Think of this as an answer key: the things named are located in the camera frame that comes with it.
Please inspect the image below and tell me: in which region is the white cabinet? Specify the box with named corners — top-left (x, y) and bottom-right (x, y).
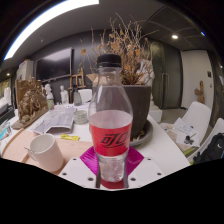
top-left (16, 59), bottom-right (35, 81)

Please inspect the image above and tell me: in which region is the stack of papers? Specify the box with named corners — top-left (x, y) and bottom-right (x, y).
top-left (161, 117), bottom-right (201, 148)

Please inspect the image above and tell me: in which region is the white plastic chair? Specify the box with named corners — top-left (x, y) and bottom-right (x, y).
top-left (78, 88), bottom-right (93, 104)

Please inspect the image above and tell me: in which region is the clear bottle with red label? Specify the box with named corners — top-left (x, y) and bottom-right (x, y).
top-left (88, 53), bottom-right (134, 184)

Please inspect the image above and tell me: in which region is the light wooden board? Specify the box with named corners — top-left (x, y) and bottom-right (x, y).
top-left (1, 128), bottom-right (94, 176)

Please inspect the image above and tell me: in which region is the white mug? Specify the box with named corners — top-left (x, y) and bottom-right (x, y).
top-left (24, 133), bottom-right (65, 173)

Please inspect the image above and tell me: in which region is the cardboard box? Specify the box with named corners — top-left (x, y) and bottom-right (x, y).
top-left (85, 73), bottom-right (99, 84)

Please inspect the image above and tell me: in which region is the small green-labelled bottle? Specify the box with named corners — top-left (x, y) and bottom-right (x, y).
top-left (46, 93), bottom-right (55, 110)

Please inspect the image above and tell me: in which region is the colourful packet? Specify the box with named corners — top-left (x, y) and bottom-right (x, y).
top-left (0, 119), bottom-right (13, 141)

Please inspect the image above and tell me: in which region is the wooden figure sculpture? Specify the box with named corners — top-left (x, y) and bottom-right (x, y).
top-left (194, 80), bottom-right (206, 104)

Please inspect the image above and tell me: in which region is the grey spray bottle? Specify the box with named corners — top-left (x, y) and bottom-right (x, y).
top-left (72, 84), bottom-right (83, 107)

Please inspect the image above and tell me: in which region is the white plaster bust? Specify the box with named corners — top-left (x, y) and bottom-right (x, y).
top-left (44, 83), bottom-right (55, 101)

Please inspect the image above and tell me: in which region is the black backpack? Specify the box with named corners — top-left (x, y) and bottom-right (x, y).
top-left (193, 132), bottom-right (224, 164)

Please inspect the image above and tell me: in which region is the black device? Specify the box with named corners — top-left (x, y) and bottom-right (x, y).
top-left (0, 103), bottom-right (16, 126)

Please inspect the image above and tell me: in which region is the small white figurine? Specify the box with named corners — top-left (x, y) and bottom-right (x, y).
top-left (59, 84), bottom-right (70, 105)

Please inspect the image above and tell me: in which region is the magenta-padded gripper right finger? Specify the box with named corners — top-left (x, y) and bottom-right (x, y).
top-left (123, 146), bottom-right (165, 190)

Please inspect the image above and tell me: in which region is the yellow packet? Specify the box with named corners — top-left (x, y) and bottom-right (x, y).
top-left (60, 133), bottom-right (81, 142)

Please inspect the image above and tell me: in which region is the dried plant in brown pot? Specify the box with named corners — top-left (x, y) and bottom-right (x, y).
top-left (79, 13), bottom-right (159, 139)

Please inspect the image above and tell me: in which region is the small white bowl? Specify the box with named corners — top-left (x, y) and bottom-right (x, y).
top-left (73, 109), bottom-right (89, 125)

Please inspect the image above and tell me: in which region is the grey plant saucer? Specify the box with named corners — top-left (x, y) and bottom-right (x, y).
top-left (129, 119), bottom-right (154, 148)

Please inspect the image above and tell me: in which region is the black wall screen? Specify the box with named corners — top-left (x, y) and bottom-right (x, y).
top-left (34, 47), bottom-right (73, 82)

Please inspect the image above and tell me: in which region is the open grey printed booklet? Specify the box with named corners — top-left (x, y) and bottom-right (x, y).
top-left (32, 106), bottom-right (77, 135)

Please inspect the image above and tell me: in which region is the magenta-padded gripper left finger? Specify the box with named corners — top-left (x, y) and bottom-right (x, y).
top-left (58, 146), bottom-right (102, 190)

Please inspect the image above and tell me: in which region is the wooden easel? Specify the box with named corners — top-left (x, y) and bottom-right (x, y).
top-left (68, 68), bottom-right (86, 101)

